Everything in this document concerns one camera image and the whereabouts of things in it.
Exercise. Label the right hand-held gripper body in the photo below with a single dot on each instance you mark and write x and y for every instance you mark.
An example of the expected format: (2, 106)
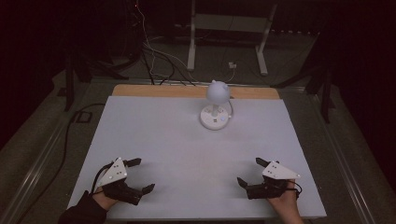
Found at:
(271, 186)

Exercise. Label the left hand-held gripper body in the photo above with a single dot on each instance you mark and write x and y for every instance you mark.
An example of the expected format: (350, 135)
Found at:
(120, 186)

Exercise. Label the white round desk lamp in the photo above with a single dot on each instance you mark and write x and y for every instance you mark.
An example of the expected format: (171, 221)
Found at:
(218, 93)

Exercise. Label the person's left hand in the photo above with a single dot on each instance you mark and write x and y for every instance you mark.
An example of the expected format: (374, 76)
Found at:
(105, 201)

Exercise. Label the person's right hand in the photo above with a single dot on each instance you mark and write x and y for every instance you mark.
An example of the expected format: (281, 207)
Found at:
(286, 203)

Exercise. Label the white table mat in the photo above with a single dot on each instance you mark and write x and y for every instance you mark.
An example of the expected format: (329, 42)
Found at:
(186, 161)

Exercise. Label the black metal stand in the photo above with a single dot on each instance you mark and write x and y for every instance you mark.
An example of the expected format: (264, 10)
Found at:
(70, 81)
(325, 93)

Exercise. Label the white plug adapter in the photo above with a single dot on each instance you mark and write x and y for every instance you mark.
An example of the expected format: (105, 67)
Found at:
(232, 65)

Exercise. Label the white metal stand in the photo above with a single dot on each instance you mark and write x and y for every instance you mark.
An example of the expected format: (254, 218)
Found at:
(230, 23)

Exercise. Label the metal floor rail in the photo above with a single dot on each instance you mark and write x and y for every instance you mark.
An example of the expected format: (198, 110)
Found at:
(31, 183)
(342, 161)

